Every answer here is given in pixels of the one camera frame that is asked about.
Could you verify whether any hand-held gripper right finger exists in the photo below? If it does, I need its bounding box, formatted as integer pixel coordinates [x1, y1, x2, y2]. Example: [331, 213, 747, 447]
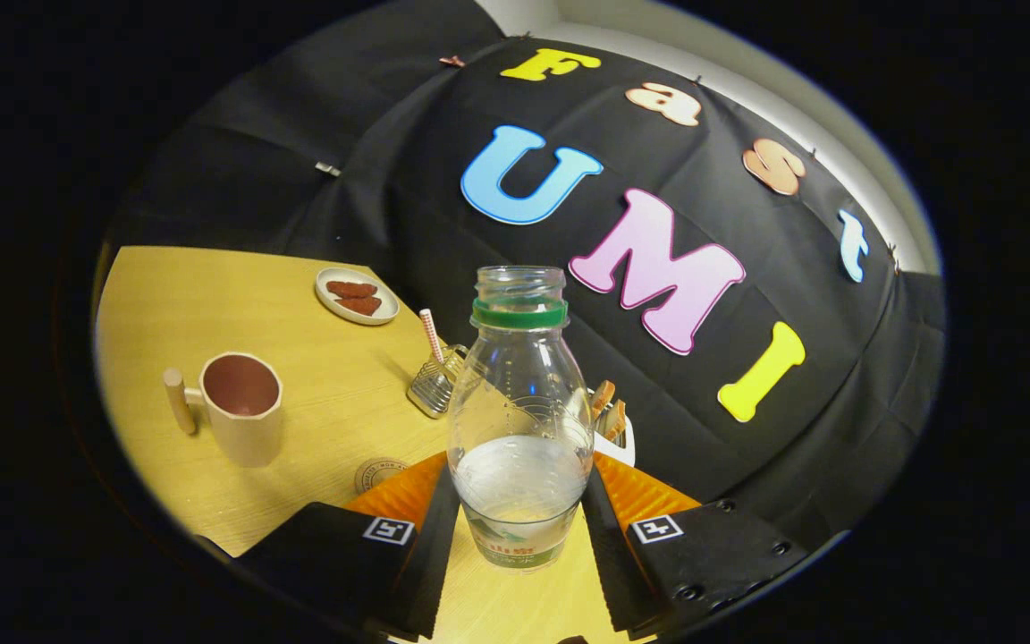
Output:
[580, 452, 811, 640]

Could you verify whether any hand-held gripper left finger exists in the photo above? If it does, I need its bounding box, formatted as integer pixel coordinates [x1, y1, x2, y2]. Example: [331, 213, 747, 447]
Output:
[233, 452, 462, 640]

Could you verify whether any round cork coaster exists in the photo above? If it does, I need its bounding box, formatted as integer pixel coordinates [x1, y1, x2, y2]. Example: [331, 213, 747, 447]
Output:
[355, 458, 410, 496]

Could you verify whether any clear plastic juice bottle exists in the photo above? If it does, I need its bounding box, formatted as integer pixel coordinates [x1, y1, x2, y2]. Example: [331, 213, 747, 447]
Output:
[446, 265, 595, 573]

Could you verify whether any cream cup with wooden handle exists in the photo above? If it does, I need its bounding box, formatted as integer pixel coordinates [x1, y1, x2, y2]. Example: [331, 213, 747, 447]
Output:
[163, 352, 284, 469]

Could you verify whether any white toaster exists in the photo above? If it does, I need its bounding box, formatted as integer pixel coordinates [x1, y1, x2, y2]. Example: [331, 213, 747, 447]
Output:
[587, 385, 637, 468]

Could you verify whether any wooden table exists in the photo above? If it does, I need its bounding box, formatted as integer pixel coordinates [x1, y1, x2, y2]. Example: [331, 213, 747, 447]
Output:
[95, 246, 659, 644]

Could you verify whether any red checked paper straw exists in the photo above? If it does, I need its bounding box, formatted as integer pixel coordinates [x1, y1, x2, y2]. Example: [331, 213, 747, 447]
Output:
[419, 309, 446, 366]

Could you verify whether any small white plate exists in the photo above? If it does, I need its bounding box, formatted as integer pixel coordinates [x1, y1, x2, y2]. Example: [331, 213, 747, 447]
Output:
[315, 267, 401, 326]

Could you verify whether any black backdrop cloth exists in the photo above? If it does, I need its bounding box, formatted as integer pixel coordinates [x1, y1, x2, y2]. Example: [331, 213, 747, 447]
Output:
[104, 0, 947, 547]

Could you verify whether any small metal wire basket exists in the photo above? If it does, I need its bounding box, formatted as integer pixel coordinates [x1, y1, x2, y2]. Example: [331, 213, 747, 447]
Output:
[406, 344, 469, 419]

